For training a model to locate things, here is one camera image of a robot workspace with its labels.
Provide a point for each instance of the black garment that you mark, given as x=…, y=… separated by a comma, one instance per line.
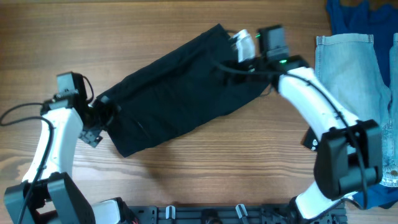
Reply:
x=175, y=94

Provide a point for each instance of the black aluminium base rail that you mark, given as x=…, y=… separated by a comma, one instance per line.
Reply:
x=264, y=214

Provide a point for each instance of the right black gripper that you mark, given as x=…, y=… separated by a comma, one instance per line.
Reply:
x=237, y=66

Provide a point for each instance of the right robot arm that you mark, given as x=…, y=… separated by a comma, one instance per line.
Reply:
x=349, y=153

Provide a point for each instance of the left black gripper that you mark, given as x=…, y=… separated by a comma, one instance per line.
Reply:
x=110, y=110

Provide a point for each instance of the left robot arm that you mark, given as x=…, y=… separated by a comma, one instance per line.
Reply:
x=47, y=193

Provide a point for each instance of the blue garment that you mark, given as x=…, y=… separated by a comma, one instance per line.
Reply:
x=381, y=23

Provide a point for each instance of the black tag with logo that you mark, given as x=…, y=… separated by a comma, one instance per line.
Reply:
x=310, y=140

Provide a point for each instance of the light blue jeans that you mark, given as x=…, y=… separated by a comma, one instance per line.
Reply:
x=346, y=64

